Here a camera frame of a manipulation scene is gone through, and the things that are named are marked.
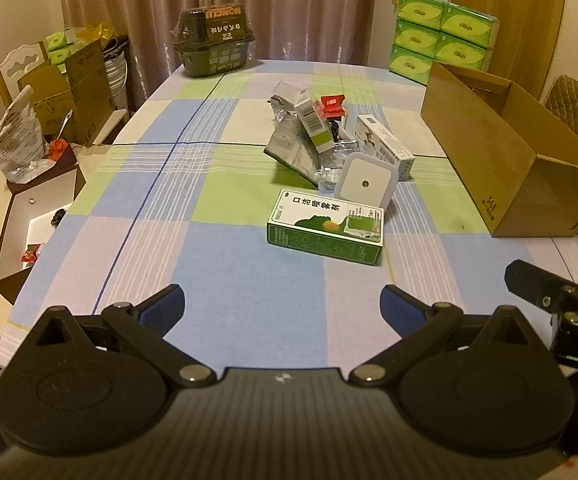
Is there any white box with animal print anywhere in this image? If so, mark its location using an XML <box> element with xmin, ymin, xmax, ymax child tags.
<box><xmin>355</xmin><ymin>114</ymin><xmax>416</xmax><ymax>181</ymax></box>

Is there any beige curtain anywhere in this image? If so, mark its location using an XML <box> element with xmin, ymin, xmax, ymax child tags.
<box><xmin>56</xmin><ymin>0</ymin><xmax>404</xmax><ymax>111</ymax></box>

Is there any stack of green tissue packs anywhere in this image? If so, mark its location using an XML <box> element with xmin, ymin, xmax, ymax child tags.
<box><xmin>389</xmin><ymin>0</ymin><xmax>500</xmax><ymax>86</ymax></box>

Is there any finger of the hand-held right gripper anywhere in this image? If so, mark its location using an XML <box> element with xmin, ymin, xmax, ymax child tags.
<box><xmin>505</xmin><ymin>259</ymin><xmax>578</xmax><ymax>312</ymax></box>

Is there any brown open box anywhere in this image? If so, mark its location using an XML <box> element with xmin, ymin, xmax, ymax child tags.
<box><xmin>0</xmin><ymin>144</ymin><xmax>88</xmax><ymax>306</ymax></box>

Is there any cardboard carton with flaps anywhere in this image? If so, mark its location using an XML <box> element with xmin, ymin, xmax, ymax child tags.
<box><xmin>19</xmin><ymin>40</ymin><xmax>114</xmax><ymax>143</ymax></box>

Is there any silver foil pouch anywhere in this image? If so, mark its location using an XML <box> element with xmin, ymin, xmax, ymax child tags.
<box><xmin>263</xmin><ymin>81</ymin><xmax>327</xmax><ymax>187</ymax></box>

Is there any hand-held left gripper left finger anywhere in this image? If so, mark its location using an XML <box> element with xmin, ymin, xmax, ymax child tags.
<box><xmin>35</xmin><ymin>284</ymin><xmax>216</xmax><ymax>387</ymax></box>

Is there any green medicine box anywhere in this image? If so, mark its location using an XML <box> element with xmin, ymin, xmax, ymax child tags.
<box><xmin>267</xmin><ymin>189</ymin><xmax>386</xmax><ymax>267</ymax></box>

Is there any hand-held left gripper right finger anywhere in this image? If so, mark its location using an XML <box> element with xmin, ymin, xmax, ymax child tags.
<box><xmin>349</xmin><ymin>284</ymin><xmax>533</xmax><ymax>387</ymax></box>

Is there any large cardboard box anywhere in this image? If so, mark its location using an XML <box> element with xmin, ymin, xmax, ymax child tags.
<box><xmin>420</xmin><ymin>61</ymin><xmax>578</xmax><ymax>238</ymax></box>

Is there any red candy packet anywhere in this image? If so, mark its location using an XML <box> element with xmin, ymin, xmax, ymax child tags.
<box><xmin>319</xmin><ymin>95</ymin><xmax>347</xmax><ymax>117</ymax></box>

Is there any wooden door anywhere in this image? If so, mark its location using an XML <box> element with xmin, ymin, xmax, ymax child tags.
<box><xmin>449</xmin><ymin>0</ymin><xmax>570</xmax><ymax>101</ymax></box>

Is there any white printed plastic bag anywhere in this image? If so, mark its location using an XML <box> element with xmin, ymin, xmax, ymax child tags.
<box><xmin>0</xmin><ymin>85</ymin><xmax>48</xmax><ymax>183</ymax></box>

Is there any yellow plastic bag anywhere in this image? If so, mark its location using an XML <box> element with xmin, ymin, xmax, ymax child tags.
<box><xmin>76</xmin><ymin>21</ymin><xmax>116</xmax><ymax>47</ymax></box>

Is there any white square night light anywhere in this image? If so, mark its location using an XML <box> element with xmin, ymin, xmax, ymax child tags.
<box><xmin>334</xmin><ymin>152</ymin><xmax>396</xmax><ymax>211</ymax></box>

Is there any clear cotton swab box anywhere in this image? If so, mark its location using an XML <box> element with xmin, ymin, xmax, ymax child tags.
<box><xmin>318</xmin><ymin>141</ymin><xmax>358</xmax><ymax>194</ymax></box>

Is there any small green and white box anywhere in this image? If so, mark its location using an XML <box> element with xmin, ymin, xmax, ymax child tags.
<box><xmin>295</xmin><ymin>99</ymin><xmax>336</xmax><ymax>153</ymax></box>

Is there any white carved chair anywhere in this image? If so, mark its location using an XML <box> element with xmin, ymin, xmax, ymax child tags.
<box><xmin>0</xmin><ymin>42</ymin><xmax>50</xmax><ymax>106</ymax></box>

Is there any white bucket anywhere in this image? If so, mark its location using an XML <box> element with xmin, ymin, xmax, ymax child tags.
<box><xmin>103</xmin><ymin>54</ymin><xmax>130</xmax><ymax>111</ymax></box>

